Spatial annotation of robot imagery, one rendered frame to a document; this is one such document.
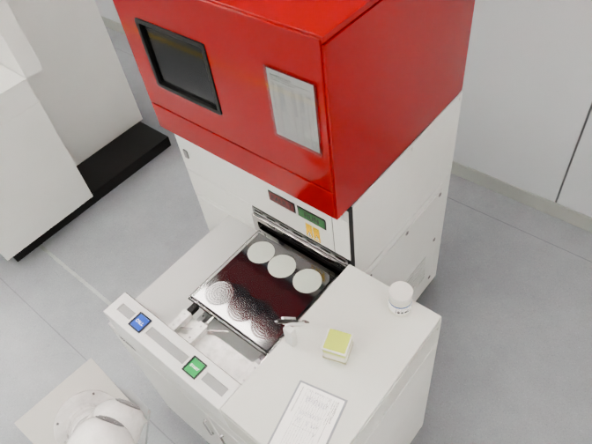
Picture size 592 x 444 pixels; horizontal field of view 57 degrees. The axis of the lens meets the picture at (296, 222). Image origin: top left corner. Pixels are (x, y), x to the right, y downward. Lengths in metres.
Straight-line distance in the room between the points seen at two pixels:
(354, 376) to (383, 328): 0.18
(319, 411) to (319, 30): 0.99
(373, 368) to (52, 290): 2.24
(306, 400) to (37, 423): 0.77
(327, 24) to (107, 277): 2.37
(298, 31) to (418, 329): 0.93
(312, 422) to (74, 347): 1.82
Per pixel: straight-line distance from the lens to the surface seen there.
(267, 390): 1.62
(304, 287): 1.85
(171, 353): 1.75
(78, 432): 1.02
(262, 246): 1.98
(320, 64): 1.25
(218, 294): 1.89
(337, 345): 1.58
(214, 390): 1.66
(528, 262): 3.13
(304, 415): 1.57
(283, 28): 1.27
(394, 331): 1.68
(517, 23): 2.82
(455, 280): 2.98
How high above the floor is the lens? 2.43
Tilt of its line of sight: 49 degrees down
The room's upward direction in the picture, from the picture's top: 9 degrees counter-clockwise
